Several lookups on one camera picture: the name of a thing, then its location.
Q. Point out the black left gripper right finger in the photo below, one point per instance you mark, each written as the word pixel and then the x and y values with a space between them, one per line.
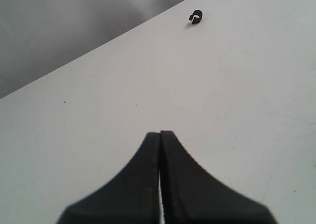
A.
pixel 190 195

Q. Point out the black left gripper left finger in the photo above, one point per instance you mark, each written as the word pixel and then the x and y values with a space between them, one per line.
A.
pixel 131 197

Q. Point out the small black plastic clip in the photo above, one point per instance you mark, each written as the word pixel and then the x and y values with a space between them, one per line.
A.
pixel 196 17

